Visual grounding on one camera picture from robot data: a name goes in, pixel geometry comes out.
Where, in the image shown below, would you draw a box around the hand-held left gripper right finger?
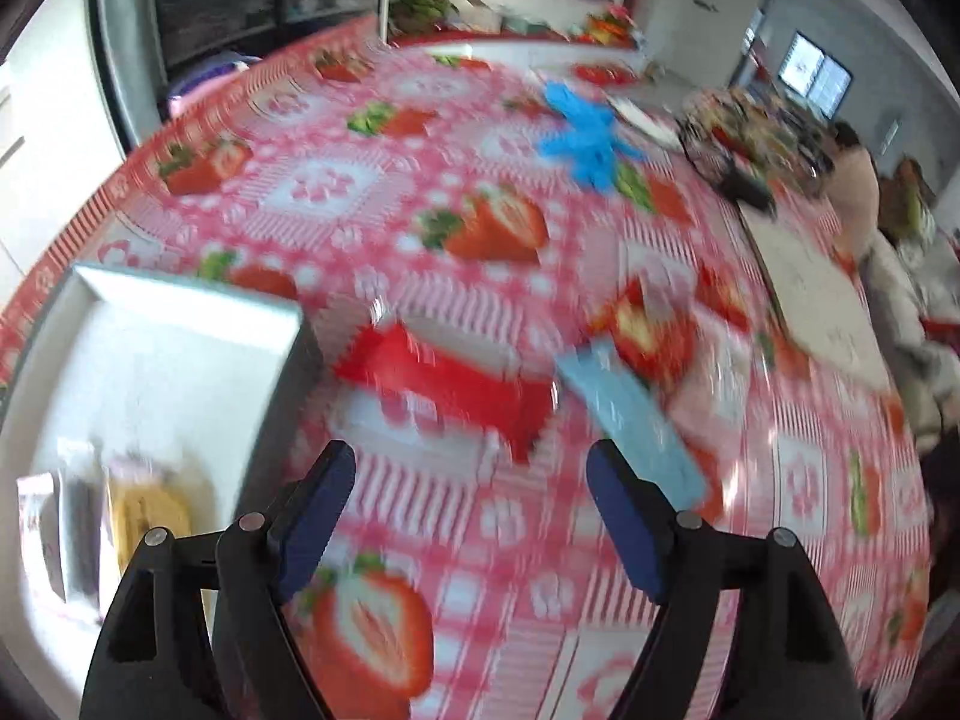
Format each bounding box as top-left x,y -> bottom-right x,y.
586,439 -> 863,720

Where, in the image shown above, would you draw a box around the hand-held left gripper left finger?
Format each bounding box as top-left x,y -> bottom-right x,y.
81,439 -> 357,720

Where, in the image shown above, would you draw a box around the light blue snack packet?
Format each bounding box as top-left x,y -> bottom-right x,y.
555,341 -> 710,507

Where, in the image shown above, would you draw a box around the yellow snack packet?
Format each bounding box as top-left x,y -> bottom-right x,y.
105,476 -> 192,575

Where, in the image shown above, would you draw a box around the red snack packet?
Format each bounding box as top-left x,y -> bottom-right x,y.
592,277 -> 698,391
334,322 -> 560,462

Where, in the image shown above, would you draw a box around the white box with grey sides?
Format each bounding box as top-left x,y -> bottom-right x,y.
0,262 -> 323,691

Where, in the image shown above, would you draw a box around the white snack packet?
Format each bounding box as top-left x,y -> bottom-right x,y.
16,469 -> 68,605

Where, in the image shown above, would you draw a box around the white drawing board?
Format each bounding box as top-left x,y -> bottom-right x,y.
739,199 -> 893,391

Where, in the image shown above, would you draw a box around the strawberry printed tablecloth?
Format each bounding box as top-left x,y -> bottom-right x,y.
0,15 -> 938,720

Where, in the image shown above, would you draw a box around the grey sofa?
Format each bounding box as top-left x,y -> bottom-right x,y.
862,240 -> 960,436

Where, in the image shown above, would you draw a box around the black power adapter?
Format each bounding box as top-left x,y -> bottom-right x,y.
720,165 -> 777,211

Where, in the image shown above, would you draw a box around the blue nitrile gloves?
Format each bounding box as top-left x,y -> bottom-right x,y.
540,82 -> 646,192

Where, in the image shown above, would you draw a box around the clutter of food containers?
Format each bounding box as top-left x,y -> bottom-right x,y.
679,86 -> 826,181

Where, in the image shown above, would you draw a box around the window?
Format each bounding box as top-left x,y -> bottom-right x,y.
778,31 -> 854,119

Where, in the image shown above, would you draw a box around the green potted plant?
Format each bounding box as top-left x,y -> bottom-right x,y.
390,0 -> 458,35

